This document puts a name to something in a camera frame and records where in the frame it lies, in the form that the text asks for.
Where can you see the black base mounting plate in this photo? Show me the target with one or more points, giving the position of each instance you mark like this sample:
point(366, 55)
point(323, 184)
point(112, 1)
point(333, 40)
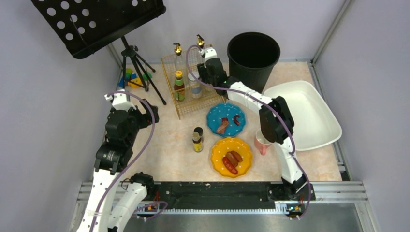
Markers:
point(224, 195)

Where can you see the yellow wire rack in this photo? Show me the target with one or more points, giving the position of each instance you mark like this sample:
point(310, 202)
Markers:
point(190, 104)

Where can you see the yellow cap sauce bottle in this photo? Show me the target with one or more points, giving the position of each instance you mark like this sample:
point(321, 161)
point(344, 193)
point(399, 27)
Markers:
point(179, 86)

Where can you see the yellow dotted plate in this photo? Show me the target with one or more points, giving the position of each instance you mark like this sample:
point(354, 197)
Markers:
point(219, 150)

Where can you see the aluminium frame rail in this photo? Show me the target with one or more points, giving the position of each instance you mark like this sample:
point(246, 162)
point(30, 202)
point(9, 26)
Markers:
point(338, 192)

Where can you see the small yellow spice bottle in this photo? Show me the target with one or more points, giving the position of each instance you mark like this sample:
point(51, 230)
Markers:
point(197, 142)

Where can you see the brown sausage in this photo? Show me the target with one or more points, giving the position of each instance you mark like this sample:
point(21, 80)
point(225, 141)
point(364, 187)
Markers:
point(237, 156)
point(232, 159)

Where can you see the blue dotted plate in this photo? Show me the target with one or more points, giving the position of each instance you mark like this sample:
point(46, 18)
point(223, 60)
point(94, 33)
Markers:
point(229, 110)

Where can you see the blue toy block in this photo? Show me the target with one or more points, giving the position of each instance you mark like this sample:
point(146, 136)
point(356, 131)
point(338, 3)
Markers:
point(121, 81)

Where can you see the clear bottle gold pump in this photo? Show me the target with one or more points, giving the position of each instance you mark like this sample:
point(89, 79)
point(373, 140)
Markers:
point(180, 63)
point(200, 43)

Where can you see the white plastic basin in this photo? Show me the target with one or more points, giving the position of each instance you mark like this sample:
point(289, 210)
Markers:
point(315, 125)

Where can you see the silver lid shaker jar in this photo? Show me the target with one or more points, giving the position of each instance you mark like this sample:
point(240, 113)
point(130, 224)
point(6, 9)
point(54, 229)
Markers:
point(195, 86)

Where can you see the brown sausage rear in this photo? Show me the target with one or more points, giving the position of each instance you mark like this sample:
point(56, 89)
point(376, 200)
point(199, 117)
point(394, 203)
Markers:
point(237, 156)

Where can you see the curved dark sausage piece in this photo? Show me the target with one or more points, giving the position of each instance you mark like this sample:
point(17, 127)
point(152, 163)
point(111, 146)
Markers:
point(235, 120)

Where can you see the yellow toy block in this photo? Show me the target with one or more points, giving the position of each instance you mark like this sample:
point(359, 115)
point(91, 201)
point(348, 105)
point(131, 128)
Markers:
point(135, 83)

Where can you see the black lid grinder jar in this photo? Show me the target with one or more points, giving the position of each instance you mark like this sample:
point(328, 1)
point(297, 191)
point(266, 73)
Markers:
point(209, 88)

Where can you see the black plastic trash bin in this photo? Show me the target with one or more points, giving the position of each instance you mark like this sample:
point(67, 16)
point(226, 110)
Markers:
point(252, 56)

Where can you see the pink mug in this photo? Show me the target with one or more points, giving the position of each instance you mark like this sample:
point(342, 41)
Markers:
point(261, 143)

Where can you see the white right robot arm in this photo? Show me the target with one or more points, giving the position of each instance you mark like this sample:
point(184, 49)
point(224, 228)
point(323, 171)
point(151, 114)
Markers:
point(276, 123)

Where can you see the brown sausage middle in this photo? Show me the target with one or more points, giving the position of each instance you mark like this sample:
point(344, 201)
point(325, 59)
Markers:
point(232, 159)

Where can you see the lime green toy block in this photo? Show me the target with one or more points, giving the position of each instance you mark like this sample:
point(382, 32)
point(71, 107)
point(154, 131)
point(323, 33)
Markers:
point(128, 73)

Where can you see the black perforated music stand tray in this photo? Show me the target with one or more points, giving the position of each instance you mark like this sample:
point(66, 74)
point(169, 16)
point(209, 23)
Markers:
point(86, 26)

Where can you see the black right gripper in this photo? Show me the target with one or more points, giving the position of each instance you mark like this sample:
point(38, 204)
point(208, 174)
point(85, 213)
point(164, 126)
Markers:
point(209, 71)

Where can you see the black cap spice bottle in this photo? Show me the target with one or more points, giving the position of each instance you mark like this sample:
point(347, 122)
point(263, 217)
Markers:
point(199, 130)

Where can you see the black tripod stand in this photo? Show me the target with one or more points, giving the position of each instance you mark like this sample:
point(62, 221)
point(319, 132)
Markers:
point(131, 52)

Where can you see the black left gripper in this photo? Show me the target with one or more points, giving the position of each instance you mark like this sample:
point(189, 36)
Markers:
point(149, 113)

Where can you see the red sausage front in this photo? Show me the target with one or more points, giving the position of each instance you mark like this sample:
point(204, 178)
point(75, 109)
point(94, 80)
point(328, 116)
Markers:
point(229, 166)

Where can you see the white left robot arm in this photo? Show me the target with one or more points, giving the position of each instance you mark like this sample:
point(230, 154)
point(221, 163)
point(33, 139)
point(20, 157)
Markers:
point(112, 158)

